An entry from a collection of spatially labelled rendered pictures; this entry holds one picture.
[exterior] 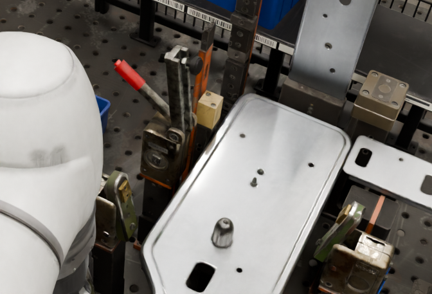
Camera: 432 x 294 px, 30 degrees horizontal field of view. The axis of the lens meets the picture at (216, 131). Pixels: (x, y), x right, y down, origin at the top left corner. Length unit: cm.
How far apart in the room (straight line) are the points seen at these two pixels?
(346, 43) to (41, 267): 100
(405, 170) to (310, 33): 29
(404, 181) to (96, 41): 90
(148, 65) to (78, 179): 143
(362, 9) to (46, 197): 95
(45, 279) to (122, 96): 138
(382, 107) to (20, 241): 104
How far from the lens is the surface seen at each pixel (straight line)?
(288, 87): 152
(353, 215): 120
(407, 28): 167
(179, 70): 122
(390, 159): 145
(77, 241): 62
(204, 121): 139
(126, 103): 185
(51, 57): 52
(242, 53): 157
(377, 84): 148
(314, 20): 143
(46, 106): 50
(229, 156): 138
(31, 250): 50
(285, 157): 139
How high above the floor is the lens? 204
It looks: 48 degrees down
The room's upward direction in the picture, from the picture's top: 10 degrees clockwise
